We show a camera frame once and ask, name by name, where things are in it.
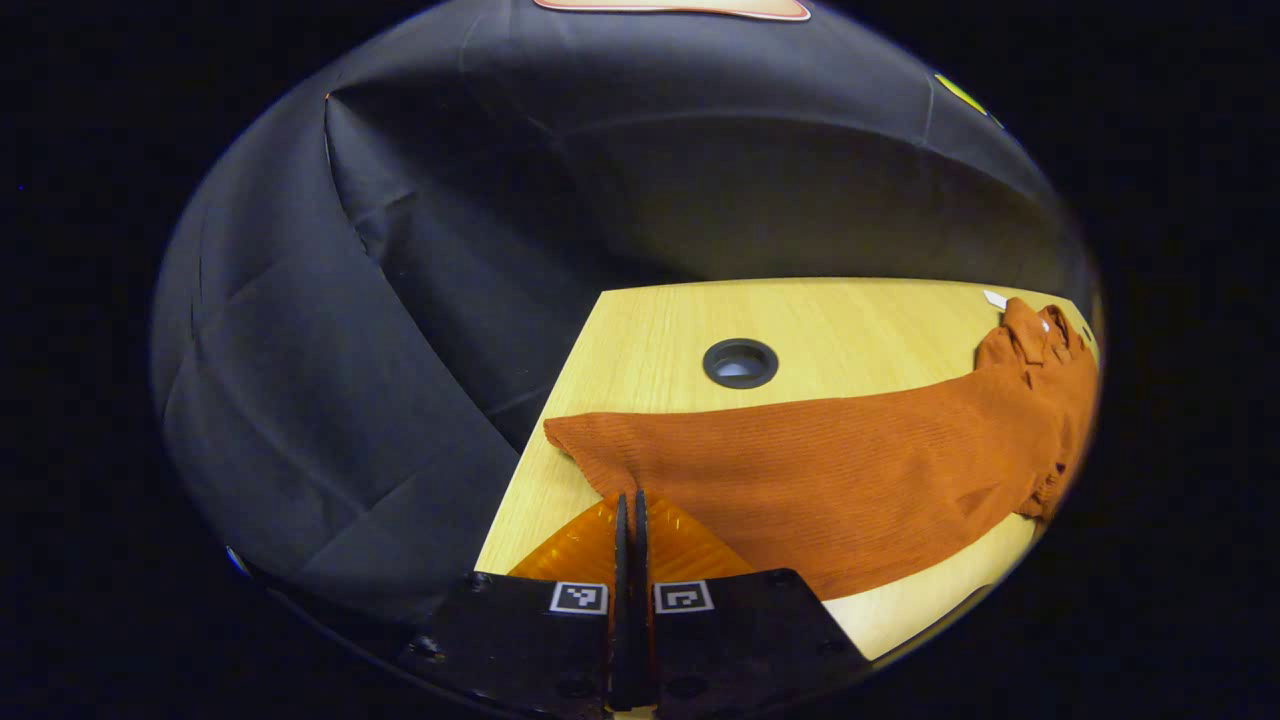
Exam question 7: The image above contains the rust orange knit garment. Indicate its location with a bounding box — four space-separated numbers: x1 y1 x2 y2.
543 290 1101 601

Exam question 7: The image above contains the black backdrop cloth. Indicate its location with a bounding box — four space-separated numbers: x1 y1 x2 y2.
150 0 1096 641

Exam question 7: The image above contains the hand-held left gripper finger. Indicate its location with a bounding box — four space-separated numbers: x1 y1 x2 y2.
398 491 632 716
631 488 873 717

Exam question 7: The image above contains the black table cable grommet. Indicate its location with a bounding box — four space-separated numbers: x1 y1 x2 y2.
702 338 780 390

